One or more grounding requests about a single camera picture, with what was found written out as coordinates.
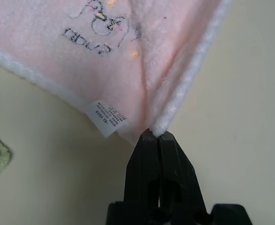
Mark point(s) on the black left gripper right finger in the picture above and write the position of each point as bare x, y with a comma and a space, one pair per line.
177, 173

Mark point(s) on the pink towel with embroidered print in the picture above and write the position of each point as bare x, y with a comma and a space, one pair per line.
81, 58

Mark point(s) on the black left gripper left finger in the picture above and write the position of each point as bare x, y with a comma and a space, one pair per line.
142, 168

